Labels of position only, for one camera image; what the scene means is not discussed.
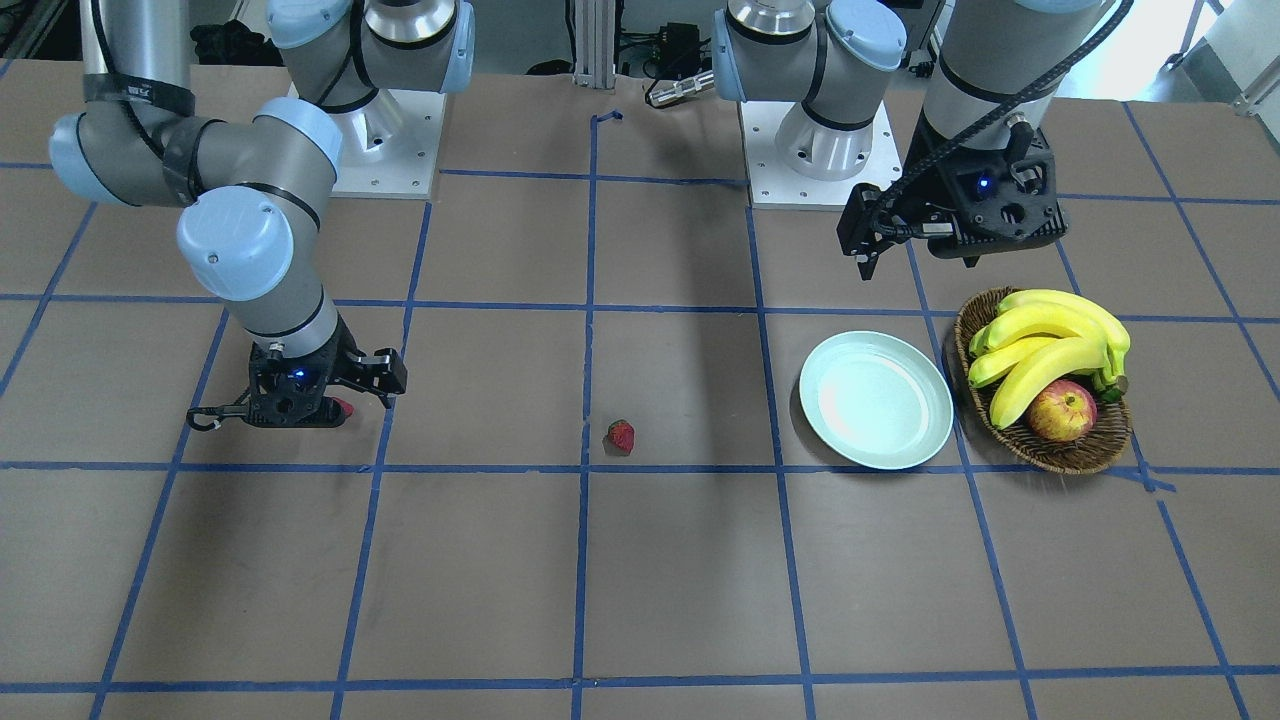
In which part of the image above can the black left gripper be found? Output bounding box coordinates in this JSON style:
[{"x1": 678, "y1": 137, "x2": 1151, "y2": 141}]
[{"x1": 905, "y1": 100, "x2": 1069, "y2": 263}]

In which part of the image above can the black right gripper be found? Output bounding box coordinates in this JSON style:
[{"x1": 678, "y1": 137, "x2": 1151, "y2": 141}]
[{"x1": 244, "y1": 320, "x2": 349, "y2": 429}]

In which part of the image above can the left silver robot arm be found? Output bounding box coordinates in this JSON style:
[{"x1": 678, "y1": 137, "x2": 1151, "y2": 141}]
[{"x1": 710, "y1": 1, "x2": 1132, "y2": 279}]

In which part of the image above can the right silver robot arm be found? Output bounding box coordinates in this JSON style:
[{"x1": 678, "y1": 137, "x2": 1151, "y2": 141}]
[{"x1": 47, "y1": 1, "x2": 475, "y2": 430}]

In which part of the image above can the pale green plate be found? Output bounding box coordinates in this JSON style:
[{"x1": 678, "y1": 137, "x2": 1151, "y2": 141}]
[{"x1": 797, "y1": 331, "x2": 955, "y2": 470}]

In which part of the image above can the yellow banana bunch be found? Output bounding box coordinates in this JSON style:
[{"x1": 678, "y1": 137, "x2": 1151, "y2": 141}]
[{"x1": 963, "y1": 290, "x2": 1132, "y2": 430}]

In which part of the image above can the red yellow apple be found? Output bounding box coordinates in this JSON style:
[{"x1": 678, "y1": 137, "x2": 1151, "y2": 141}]
[{"x1": 1024, "y1": 379, "x2": 1098, "y2": 443}]

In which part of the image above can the woven wicker basket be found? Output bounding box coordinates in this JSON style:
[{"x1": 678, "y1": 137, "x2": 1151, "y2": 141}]
[{"x1": 946, "y1": 287, "x2": 1132, "y2": 475}]

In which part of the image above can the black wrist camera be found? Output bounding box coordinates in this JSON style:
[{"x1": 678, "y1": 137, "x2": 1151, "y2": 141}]
[{"x1": 343, "y1": 348, "x2": 408, "y2": 410}]

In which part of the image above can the aluminium frame post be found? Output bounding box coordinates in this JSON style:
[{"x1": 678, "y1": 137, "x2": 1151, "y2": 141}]
[{"x1": 567, "y1": 0, "x2": 618, "y2": 92}]

